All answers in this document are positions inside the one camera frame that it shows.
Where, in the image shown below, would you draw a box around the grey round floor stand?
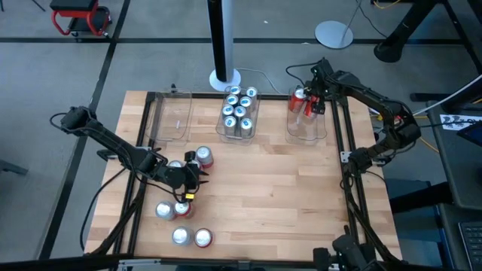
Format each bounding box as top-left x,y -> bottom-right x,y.
314,0 -> 365,50

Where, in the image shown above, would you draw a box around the yellow floor cable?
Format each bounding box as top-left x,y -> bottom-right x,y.
376,108 -> 441,154

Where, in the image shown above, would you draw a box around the white cable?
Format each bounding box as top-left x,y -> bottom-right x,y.
412,74 -> 482,117

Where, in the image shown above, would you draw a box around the dark tablet screen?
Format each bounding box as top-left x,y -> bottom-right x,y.
466,120 -> 482,148

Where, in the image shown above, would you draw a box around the white sheet black print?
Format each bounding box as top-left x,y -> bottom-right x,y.
439,114 -> 482,132

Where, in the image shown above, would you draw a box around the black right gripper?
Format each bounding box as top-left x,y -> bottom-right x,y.
303,58 -> 334,116

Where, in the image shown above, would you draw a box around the black floor cable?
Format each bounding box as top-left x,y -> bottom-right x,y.
78,167 -> 129,252

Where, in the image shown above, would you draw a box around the black desk frame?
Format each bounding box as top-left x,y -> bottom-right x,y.
373,0 -> 482,75

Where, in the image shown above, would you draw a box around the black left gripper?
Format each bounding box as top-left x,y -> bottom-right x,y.
161,165 -> 210,191

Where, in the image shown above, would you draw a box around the silver topped soda can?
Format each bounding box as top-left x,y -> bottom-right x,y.
172,226 -> 193,247
155,201 -> 175,221

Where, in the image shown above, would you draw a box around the black crossbeam silver brackets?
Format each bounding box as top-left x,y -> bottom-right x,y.
0,254 -> 482,271

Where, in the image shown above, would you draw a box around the black side desk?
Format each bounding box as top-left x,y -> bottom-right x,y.
427,99 -> 482,212

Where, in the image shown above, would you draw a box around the clear plastic bin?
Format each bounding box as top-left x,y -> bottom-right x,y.
285,85 -> 329,146
145,89 -> 194,143
215,87 -> 263,146

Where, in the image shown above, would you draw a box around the black metal table frame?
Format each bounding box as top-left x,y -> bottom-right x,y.
90,90 -> 403,264

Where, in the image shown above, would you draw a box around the white pink soda can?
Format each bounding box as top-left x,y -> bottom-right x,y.
195,145 -> 215,169

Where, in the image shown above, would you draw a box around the grey floor bracket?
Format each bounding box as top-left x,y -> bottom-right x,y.
0,160 -> 29,176

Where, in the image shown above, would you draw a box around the tall pole with round base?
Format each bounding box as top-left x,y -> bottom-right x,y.
206,0 -> 243,93

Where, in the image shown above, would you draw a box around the black keyboard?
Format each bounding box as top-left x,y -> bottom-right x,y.
458,221 -> 482,271

